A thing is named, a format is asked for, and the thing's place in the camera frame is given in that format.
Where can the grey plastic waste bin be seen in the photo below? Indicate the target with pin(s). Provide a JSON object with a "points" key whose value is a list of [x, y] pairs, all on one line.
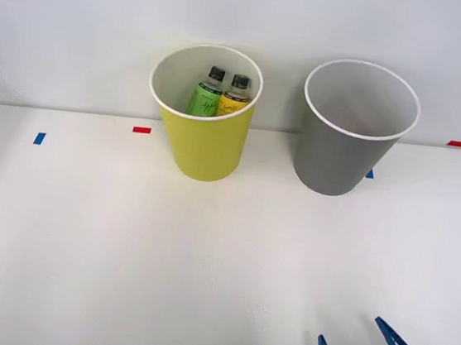
{"points": [[336, 159]]}

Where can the yellow-green plastic waste bin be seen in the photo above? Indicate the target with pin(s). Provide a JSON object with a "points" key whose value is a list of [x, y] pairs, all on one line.
{"points": [[208, 149]]}

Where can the yellow label plastic bottle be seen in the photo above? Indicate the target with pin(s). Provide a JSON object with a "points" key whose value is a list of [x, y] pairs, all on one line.
{"points": [[232, 101]]}

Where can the green label plastic bottle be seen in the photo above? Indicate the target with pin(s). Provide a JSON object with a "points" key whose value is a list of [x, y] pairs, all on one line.
{"points": [[203, 100]]}

